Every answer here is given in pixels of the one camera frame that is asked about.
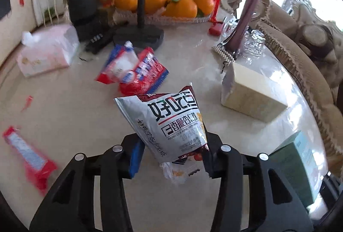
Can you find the silver snack bag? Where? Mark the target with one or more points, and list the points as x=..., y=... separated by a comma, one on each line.
x=171, y=124

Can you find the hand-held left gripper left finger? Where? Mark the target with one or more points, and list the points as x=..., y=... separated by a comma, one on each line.
x=135, y=159

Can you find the beige box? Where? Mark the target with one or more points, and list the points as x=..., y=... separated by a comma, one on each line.
x=252, y=90

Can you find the tiny red scrap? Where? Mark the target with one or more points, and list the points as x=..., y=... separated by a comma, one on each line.
x=26, y=103

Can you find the long torn red toothpaste box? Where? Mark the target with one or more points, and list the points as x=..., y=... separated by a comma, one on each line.
x=29, y=157

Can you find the white side table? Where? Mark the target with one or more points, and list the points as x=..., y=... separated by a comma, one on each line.
x=48, y=1

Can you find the clear glass fruit tray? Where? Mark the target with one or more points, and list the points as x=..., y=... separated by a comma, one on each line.
x=160, y=20

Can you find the clear drinking glass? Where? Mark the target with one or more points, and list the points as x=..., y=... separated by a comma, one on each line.
x=229, y=25
x=254, y=43

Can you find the black pole stand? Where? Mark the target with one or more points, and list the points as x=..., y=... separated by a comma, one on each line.
x=139, y=36

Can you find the beige lace-trimmed sofa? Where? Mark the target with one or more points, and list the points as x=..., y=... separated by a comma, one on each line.
x=308, y=79

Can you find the black remote control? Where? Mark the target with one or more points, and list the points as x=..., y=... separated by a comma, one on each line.
x=99, y=40

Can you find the black round speaker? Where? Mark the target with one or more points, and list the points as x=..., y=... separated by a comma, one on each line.
x=83, y=6

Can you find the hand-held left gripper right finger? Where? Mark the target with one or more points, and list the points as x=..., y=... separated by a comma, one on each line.
x=211, y=165

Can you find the pink and white tissue pack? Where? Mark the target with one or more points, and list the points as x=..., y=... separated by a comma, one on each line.
x=45, y=52

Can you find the grey-green box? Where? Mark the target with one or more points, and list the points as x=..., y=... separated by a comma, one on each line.
x=294, y=165

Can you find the purple glass vase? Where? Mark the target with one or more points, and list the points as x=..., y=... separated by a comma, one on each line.
x=245, y=20

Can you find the round brown sofa cushion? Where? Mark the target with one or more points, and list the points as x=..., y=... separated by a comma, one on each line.
x=317, y=41

